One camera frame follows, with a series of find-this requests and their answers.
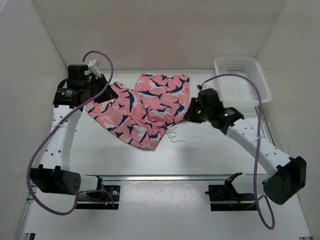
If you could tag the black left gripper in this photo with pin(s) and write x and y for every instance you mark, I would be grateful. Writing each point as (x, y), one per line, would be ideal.
(108, 93)

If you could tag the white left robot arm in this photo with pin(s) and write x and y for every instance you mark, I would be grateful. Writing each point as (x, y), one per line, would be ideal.
(54, 175)

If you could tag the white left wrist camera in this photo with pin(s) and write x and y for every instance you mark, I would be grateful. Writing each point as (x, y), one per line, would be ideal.
(92, 67)

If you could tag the aluminium front rail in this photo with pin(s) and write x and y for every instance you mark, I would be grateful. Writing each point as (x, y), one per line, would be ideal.
(168, 177)

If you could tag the white plastic mesh basket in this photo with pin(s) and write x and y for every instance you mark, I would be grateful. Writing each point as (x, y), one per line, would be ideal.
(235, 88)

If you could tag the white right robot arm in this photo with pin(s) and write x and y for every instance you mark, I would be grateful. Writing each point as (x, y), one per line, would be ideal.
(286, 175)

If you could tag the pink shark print shorts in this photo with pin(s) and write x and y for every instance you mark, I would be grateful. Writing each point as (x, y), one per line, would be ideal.
(141, 116)

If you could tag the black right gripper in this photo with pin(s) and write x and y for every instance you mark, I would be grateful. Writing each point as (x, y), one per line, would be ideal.
(189, 116)

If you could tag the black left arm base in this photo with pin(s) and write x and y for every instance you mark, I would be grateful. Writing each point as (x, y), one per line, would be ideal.
(107, 200)

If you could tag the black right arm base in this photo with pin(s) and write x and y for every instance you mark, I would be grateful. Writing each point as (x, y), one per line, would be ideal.
(225, 198)

